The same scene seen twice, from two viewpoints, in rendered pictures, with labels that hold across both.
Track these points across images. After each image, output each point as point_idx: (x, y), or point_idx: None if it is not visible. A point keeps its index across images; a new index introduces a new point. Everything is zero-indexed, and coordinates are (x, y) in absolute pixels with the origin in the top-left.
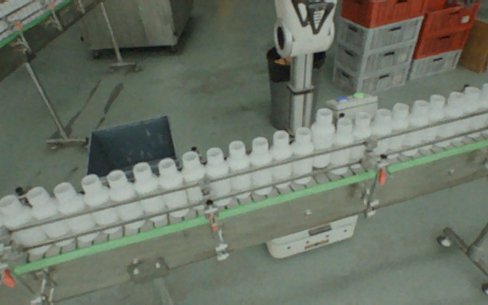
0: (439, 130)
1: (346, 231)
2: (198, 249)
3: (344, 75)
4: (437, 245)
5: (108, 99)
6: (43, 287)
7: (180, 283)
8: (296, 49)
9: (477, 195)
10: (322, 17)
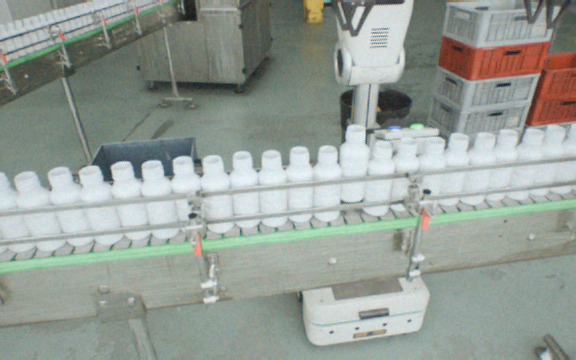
0: (512, 176)
1: (411, 321)
2: (184, 288)
3: (440, 136)
4: (534, 358)
5: (153, 135)
6: None
7: (187, 359)
8: (356, 76)
9: None
10: (361, 16)
